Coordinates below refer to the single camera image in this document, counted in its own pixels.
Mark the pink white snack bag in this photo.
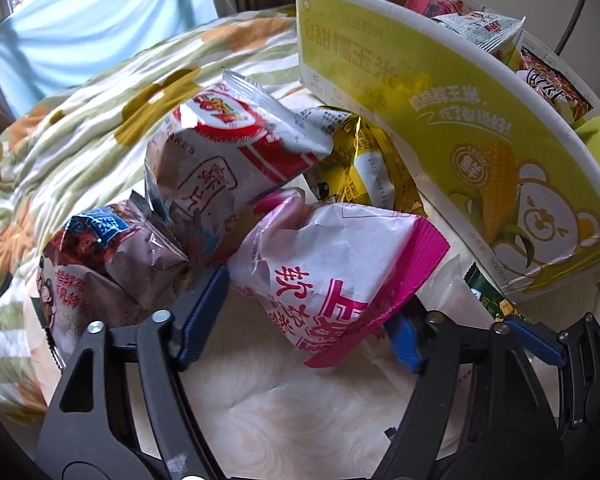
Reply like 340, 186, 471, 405
227, 188, 450, 368

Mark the small green biscuit packet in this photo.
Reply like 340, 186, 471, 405
464, 262, 519, 321

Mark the maroon blue snack bag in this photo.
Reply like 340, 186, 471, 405
33, 192, 188, 363

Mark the yellow green cardboard box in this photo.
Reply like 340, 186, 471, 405
296, 0, 600, 302

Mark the gold yellow snack bag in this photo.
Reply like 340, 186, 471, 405
301, 106, 426, 216

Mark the floral green orange blanket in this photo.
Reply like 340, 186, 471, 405
0, 6, 299, 425

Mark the red noodle snack bag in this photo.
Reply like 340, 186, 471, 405
517, 47, 593, 125

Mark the red white shrimp chips bag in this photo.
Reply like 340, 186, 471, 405
145, 70, 332, 266

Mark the grey white rice snack bag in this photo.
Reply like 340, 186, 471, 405
434, 11, 526, 70

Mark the pink snack bag at back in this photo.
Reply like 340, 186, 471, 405
404, 0, 464, 18

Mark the light blue window cloth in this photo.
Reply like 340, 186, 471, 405
0, 0, 218, 117

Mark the black curved cable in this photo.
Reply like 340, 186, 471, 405
554, 0, 594, 57

